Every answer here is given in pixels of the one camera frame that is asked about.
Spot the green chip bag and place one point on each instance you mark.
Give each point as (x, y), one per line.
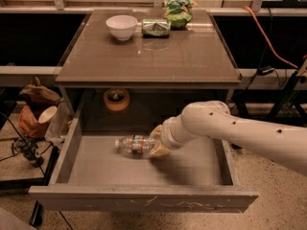
(178, 12)

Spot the black power adapter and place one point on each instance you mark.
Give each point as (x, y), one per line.
(263, 71)

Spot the clear plastic container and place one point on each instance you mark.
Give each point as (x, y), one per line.
(58, 127)

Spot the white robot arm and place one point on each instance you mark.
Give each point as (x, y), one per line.
(282, 144)

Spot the clear plastic water bottle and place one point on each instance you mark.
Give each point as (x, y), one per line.
(135, 146)

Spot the green soda can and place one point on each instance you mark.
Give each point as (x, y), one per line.
(155, 27)

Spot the white ceramic bowl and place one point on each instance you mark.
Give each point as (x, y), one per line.
(122, 27)

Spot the white cup on floor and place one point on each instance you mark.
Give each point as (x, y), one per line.
(47, 115)

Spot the grey cabinet with top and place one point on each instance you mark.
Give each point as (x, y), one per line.
(161, 74)

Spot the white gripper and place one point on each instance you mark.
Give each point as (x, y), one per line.
(166, 133)

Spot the open grey top drawer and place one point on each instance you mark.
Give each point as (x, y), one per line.
(91, 175)

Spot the roll of tan tape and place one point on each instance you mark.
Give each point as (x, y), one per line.
(116, 99)

